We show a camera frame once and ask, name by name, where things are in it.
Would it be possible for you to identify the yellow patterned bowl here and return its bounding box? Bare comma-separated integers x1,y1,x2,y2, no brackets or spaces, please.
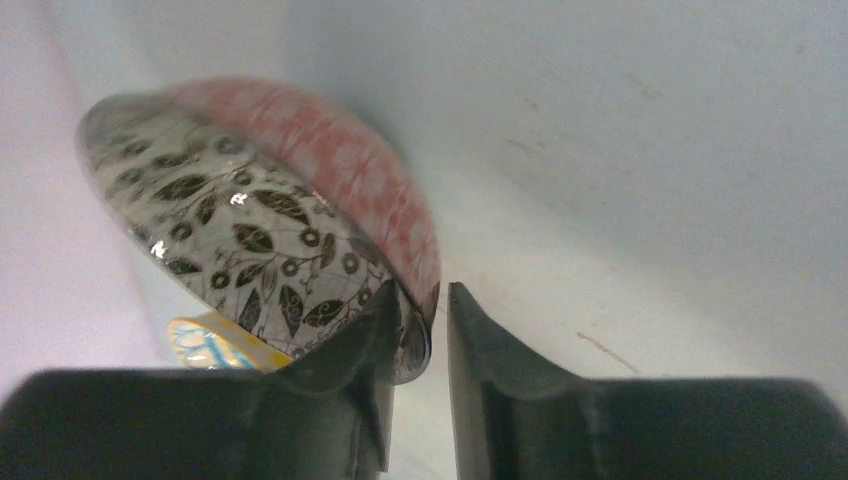
166,312,294,373

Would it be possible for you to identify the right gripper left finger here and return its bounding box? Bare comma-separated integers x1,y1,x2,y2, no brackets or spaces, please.
1,281,400,479

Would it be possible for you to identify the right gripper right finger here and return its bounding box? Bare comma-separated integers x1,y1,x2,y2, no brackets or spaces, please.
447,283,847,479

